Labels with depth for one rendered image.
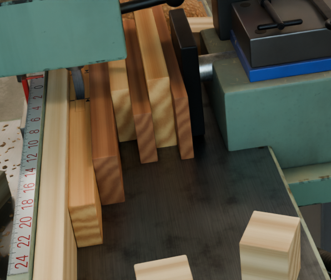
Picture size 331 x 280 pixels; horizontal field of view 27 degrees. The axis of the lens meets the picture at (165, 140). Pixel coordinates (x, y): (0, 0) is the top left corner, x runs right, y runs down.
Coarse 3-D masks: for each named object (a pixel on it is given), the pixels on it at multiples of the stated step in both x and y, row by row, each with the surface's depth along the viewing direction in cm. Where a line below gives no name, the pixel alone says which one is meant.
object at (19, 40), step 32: (0, 0) 58; (32, 0) 58; (64, 0) 58; (96, 0) 58; (0, 32) 59; (32, 32) 59; (64, 32) 60; (96, 32) 60; (0, 64) 60; (32, 64) 61; (64, 64) 61
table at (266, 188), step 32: (128, 160) 62; (160, 160) 62; (192, 160) 61; (224, 160) 61; (256, 160) 60; (128, 192) 58; (160, 192) 58; (192, 192) 57; (224, 192) 57; (256, 192) 56; (288, 192) 56; (320, 192) 63; (128, 224) 55; (160, 224) 54; (192, 224) 54; (224, 224) 53; (96, 256) 52; (128, 256) 51; (160, 256) 51; (192, 256) 51; (224, 256) 50
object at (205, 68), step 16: (176, 16) 65; (176, 32) 62; (176, 48) 63; (192, 48) 59; (192, 64) 60; (208, 64) 64; (192, 80) 60; (208, 80) 65; (192, 96) 61; (192, 112) 62; (192, 128) 63
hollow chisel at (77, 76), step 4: (72, 72) 65; (76, 72) 65; (80, 72) 65; (72, 76) 65; (76, 76) 65; (80, 76) 65; (76, 80) 65; (80, 80) 65; (76, 84) 66; (80, 84) 66; (76, 88) 66; (80, 88) 66; (76, 92) 66; (80, 92) 66; (76, 96) 66; (80, 96) 66
